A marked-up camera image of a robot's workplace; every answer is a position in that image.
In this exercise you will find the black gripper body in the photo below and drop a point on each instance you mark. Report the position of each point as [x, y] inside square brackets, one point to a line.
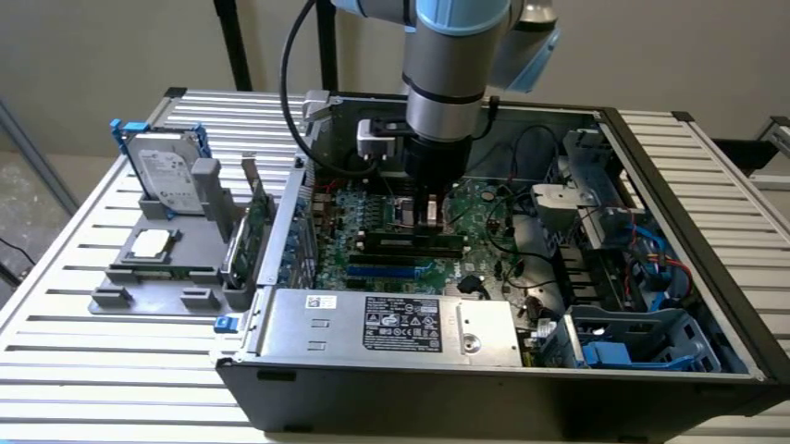
[437, 159]

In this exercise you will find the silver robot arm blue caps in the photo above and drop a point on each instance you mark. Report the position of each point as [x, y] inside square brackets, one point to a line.
[441, 69]

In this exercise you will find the blue expansion slot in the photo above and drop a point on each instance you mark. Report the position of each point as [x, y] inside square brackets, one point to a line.
[380, 270]

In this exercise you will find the green RAM stick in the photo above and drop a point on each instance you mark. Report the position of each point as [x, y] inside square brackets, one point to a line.
[163, 274]

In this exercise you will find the green motherboard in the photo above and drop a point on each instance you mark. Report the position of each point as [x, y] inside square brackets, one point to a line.
[370, 217]

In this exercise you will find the silver metal drive cage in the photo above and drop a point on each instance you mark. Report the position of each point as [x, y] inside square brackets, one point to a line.
[586, 185]

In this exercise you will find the green graphics card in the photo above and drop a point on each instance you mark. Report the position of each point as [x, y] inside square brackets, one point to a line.
[250, 231]

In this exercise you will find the silver power supply unit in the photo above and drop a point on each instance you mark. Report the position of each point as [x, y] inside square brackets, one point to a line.
[346, 328]

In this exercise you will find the black stand pole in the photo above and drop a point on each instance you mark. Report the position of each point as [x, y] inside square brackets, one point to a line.
[328, 46]
[235, 41]

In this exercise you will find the hard drive in blue caddy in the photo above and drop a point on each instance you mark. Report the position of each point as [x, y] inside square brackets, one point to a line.
[201, 139]

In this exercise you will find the blue case latch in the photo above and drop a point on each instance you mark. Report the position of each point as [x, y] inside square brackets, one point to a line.
[225, 324]

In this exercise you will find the silver hard disk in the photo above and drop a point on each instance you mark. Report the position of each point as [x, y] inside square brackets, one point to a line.
[167, 176]

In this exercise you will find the black open PC case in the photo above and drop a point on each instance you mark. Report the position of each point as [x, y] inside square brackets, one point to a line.
[494, 402]

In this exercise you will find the grey drive cage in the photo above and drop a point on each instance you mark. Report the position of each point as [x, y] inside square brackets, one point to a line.
[642, 337]

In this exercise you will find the silver CPU chip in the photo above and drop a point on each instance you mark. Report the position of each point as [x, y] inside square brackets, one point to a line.
[151, 242]

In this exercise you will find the grey parts rack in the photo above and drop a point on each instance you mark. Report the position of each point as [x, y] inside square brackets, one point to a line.
[154, 296]

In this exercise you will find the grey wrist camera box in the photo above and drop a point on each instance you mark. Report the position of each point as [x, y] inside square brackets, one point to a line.
[377, 136]

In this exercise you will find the aluminium side frame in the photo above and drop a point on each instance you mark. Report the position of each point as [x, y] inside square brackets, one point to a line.
[765, 152]

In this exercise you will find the grey metal frame post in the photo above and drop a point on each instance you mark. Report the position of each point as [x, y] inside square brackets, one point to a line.
[38, 162]

